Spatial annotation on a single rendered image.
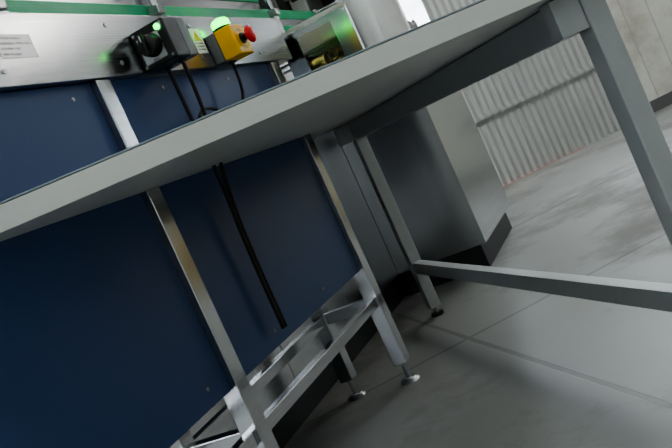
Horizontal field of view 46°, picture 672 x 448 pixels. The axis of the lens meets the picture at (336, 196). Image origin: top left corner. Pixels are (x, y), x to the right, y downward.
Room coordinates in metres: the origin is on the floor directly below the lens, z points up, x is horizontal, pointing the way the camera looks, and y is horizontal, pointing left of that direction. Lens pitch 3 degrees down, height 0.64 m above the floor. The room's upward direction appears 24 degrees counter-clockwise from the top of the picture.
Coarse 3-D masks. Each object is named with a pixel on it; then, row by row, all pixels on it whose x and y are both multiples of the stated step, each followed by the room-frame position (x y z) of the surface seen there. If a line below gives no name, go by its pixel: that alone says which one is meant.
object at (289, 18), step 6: (264, 12) 2.45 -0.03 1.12; (282, 12) 2.58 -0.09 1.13; (288, 12) 2.62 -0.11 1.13; (294, 12) 2.67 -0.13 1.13; (300, 12) 2.72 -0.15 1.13; (306, 12) 2.77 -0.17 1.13; (312, 12) 2.83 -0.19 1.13; (282, 18) 2.56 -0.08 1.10; (288, 18) 2.60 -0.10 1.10; (294, 18) 2.65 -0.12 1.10; (300, 18) 2.70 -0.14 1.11; (306, 18) 2.75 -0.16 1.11; (282, 24) 2.54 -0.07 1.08; (288, 24) 2.59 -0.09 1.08; (294, 24) 2.64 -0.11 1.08
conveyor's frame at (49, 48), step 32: (0, 32) 1.22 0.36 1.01; (32, 32) 1.28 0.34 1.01; (64, 32) 1.35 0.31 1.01; (96, 32) 1.43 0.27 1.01; (128, 32) 1.53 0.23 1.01; (192, 32) 1.75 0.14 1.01; (256, 32) 2.05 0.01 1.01; (0, 64) 1.19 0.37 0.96; (32, 64) 1.25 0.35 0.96; (64, 64) 1.32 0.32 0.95; (96, 64) 1.40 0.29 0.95; (128, 64) 1.48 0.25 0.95; (192, 64) 1.69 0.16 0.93; (256, 64) 2.02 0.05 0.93; (96, 96) 1.39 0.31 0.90; (128, 128) 1.41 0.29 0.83
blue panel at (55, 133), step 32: (0, 96) 1.19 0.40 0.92; (32, 96) 1.25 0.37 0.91; (64, 96) 1.32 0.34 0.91; (128, 96) 1.48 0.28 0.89; (160, 96) 1.57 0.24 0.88; (192, 96) 1.68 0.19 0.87; (224, 96) 1.80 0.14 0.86; (0, 128) 1.16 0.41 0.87; (32, 128) 1.22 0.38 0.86; (64, 128) 1.29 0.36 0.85; (96, 128) 1.36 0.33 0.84; (160, 128) 1.53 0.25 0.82; (0, 160) 1.14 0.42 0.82; (32, 160) 1.19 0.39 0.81; (64, 160) 1.26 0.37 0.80; (96, 160) 1.32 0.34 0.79; (0, 192) 1.11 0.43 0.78
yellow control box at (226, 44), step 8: (232, 24) 1.78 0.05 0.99; (216, 32) 1.77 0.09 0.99; (224, 32) 1.76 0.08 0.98; (232, 32) 1.76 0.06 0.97; (240, 32) 1.78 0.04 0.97; (208, 40) 1.78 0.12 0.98; (216, 40) 1.78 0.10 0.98; (224, 40) 1.77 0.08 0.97; (232, 40) 1.76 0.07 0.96; (240, 40) 1.78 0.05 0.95; (248, 40) 1.81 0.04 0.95; (216, 48) 1.78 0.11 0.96; (224, 48) 1.77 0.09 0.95; (232, 48) 1.76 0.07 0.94; (240, 48) 1.76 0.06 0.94; (248, 48) 1.80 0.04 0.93; (216, 56) 1.78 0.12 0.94; (224, 56) 1.77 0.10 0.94; (232, 56) 1.77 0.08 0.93; (240, 56) 1.79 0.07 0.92; (224, 64) 1.80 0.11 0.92
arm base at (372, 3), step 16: (352, 0) 1.88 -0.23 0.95; (368, 0) 1.86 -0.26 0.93; (384, 0) 1.86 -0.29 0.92; (352, 16) 1.91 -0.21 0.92; (368, 16) 1.87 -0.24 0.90; (384, 16) 1.86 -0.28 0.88; (400, 16) 1.88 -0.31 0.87; (368, 32) 1.88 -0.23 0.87; (384, 32) 1.86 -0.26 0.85; (400, 32) 1.86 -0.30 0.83
